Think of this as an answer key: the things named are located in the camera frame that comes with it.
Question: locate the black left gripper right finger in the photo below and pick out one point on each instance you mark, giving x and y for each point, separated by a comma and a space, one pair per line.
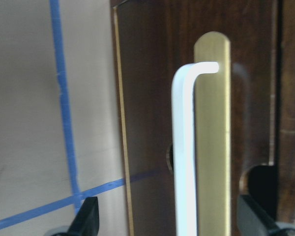
252, 220

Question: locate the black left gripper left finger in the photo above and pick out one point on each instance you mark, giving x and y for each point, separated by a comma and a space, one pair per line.
86, 222

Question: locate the dark wooden drawer front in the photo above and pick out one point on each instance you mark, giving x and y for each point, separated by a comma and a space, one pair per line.
152, 39

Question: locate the white drawer handle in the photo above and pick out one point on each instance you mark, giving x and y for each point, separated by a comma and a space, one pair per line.
182, 100

